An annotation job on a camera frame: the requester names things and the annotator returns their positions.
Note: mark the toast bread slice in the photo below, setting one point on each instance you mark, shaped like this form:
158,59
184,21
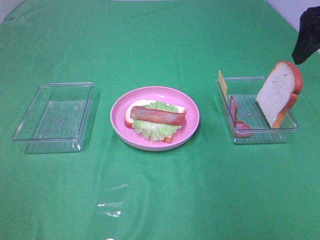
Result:
155,120
280,92

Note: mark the red bacon strip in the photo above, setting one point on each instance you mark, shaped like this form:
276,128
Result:
239,125

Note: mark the clear plastic tray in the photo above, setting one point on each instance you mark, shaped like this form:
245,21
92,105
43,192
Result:
244,90
57,119

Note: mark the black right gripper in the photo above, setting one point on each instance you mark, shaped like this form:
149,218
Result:
308,41

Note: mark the yellow cheese slice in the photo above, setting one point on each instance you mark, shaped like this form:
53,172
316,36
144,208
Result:
223,86

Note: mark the clear tape strip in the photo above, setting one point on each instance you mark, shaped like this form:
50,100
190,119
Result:
111,196

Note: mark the green tablecloth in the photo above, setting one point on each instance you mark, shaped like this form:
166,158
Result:
207,189

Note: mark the right clear plastic tray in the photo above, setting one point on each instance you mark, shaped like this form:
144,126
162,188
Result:
244,90

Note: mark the brown bacon strip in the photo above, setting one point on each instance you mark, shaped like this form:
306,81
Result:
158,116

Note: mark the green lettuce leaf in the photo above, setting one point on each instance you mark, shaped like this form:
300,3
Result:
150,130

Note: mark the left clear plastic tray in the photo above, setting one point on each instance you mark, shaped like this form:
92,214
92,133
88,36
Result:
57,119

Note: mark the pink round plate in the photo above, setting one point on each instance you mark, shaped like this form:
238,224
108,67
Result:
159,93

